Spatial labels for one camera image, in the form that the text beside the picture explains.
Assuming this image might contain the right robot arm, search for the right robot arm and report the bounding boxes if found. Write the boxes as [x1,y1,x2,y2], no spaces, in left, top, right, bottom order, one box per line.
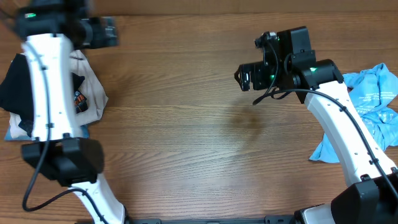
[235,26,397,224]

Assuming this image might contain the light blue t-shirt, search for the light blue t-shirt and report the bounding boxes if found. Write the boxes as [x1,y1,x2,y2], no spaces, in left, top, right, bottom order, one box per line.
[308,62,398,164]

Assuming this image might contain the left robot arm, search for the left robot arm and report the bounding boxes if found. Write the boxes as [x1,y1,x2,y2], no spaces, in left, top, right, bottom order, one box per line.
[16,0,130,223]

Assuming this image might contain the grey blue folded cloth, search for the grey blue folded cloth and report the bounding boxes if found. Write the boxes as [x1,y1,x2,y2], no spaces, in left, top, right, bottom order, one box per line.
[4,124,90,141]

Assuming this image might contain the beige folded garment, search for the beige folded garment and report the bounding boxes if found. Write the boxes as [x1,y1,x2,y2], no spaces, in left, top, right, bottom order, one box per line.
[4,50,108,141]

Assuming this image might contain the black t-shirt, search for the black t-shirt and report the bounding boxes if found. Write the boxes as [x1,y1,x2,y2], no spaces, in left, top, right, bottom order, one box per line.
[0,53,85,138]

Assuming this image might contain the black orange printed jersey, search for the black orange printed jersey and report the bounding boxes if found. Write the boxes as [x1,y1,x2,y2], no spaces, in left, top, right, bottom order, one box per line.
[74,90,88,114]

